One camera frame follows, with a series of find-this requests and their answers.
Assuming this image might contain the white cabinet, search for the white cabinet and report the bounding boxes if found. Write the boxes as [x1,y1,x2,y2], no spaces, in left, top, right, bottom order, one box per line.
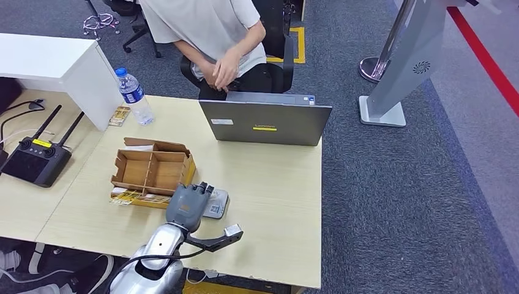
[0,33,124,132]

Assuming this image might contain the black bag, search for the black bag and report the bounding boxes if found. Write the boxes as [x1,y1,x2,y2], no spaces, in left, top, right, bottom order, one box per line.
[0,77,23,115]

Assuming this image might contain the grey card reader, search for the grey card reader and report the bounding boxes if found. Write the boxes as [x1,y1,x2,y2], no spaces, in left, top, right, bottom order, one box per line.
[201,188,230,221]

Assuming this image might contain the grey laptop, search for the grey laptop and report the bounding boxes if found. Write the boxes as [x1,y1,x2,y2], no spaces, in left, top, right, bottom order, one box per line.
[198,91,334,147]

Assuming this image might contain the clear plastic water bottle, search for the clear plastic water bottle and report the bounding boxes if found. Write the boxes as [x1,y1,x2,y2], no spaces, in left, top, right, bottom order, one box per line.
[114,67,155,126]

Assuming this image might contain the black wheeled office chair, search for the black wheeled office chair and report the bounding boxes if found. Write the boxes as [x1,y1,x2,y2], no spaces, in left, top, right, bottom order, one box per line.
[85,0,162,59]

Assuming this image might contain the person's left hand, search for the person's left hand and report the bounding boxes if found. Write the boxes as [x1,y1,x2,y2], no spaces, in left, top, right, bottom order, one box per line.
[212,47,244,92]

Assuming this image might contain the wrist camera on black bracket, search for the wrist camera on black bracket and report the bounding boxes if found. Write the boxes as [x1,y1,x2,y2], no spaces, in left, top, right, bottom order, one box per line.
[184,224,244,253]

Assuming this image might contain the grey kiosk stand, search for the grey kiosk stand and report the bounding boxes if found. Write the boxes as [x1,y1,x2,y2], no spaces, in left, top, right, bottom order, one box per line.
[359,0,481,128]

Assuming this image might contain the red floor tape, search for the red floor tape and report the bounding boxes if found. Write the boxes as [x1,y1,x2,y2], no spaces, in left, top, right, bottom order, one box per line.
[446,6,519,118]

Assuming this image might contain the yellow floor tape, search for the yellow floor tape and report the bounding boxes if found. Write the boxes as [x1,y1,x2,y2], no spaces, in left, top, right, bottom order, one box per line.
[266,26,306,64]

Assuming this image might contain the thin white cable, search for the thin white cable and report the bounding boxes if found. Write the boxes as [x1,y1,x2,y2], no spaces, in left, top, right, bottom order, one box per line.
[0,129,56,145]

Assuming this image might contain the black remote controller with antennas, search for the black remote controller with antennas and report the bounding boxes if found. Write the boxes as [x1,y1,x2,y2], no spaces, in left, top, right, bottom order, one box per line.
[0,104,85,188]

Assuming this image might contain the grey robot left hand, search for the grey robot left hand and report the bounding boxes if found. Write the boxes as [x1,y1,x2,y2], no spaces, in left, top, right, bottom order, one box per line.
[165,181,215,233]

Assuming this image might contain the brown cardboard divider box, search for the brown cardboard divider box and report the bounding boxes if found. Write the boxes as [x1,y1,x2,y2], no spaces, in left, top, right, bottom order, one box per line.
[109,137,196,209]

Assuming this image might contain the person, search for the person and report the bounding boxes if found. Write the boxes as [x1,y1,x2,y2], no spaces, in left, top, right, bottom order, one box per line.
[138,0,293,101]

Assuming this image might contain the gold patterned card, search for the gold patterned card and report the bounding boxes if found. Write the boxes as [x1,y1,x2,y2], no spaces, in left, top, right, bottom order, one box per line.
[108,106,132,127]

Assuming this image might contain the person's right hand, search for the person's right hand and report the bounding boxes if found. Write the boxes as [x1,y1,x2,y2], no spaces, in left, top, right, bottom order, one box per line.
[201,61,218,88]

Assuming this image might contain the chrome stanchion post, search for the chrome stanchion post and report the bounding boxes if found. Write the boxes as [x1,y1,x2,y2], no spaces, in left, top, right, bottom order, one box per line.
[359,0,417,85]

